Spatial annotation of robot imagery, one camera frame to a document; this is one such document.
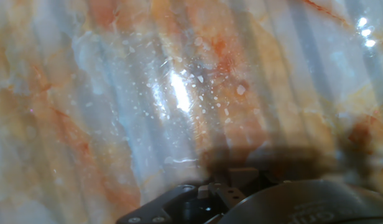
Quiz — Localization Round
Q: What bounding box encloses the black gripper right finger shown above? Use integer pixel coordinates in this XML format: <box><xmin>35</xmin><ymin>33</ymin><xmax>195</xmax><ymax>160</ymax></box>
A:
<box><xmin>227</xmin><ymin>167</ymin><xmax>275</xmax><ymax>191</ymax></box>

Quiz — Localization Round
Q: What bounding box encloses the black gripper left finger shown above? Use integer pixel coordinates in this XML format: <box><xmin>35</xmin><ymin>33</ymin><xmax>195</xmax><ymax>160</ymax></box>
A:
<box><xmin>116</xmin><ymin>183</ymin><xmax>247</xmax><ymax>224</ymax></box>

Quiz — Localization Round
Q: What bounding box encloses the orange marble pattern mat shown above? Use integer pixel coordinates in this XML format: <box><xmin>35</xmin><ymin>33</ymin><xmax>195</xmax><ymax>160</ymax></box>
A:
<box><xmin>0</xmin><ymin>0</ymin><xmax>383</xmax><ymax>224</ymax></box>

